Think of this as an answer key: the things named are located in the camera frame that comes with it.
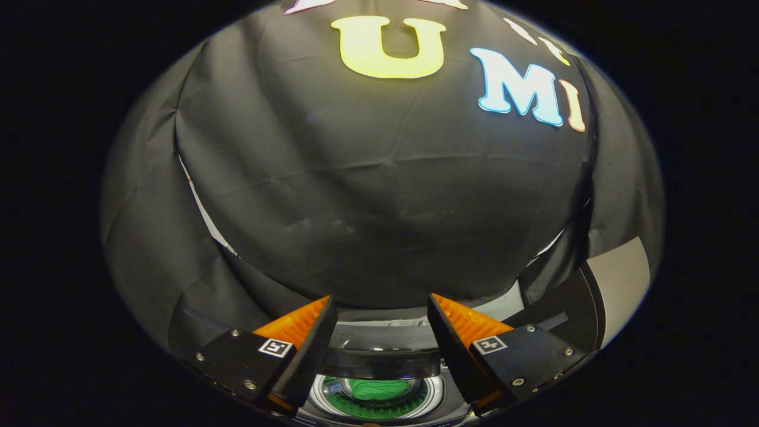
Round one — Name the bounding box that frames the dark washing machine lid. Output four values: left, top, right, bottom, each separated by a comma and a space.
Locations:
169, 294, 570, 383

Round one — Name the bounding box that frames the green polo shirt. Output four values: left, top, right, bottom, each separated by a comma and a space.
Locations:
347, 380, 414, 403

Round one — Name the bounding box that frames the beige cabinet with dark top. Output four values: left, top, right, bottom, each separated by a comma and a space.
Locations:
522, 236, 651, 350

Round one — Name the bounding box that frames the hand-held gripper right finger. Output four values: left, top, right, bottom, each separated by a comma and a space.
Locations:
427, 293, 594, 416

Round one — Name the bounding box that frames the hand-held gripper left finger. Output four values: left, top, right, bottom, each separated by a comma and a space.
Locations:
169, 295, 339, 418

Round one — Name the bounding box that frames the black backdrop cloth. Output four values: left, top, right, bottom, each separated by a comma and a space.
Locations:
101, 0, 665, 350

